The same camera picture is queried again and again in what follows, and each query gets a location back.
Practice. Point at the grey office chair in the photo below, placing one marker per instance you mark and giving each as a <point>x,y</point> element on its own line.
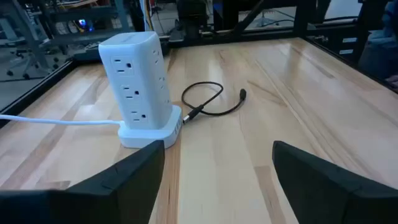
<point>28,46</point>

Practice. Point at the grey metal shelf rack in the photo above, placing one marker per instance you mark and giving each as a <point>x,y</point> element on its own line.
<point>90,18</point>

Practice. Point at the black table frame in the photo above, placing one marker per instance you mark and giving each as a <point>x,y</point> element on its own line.
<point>37,91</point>

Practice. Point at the white tower power strip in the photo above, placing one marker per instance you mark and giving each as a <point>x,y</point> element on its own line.
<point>140,90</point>

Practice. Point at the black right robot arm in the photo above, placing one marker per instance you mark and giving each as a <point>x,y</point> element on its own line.
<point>192,18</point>

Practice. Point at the person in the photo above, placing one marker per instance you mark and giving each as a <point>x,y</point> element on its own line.
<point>382,46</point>

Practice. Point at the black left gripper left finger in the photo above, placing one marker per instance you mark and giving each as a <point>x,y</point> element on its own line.
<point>118,193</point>

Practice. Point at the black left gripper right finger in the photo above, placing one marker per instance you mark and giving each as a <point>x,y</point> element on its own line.
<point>326,193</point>

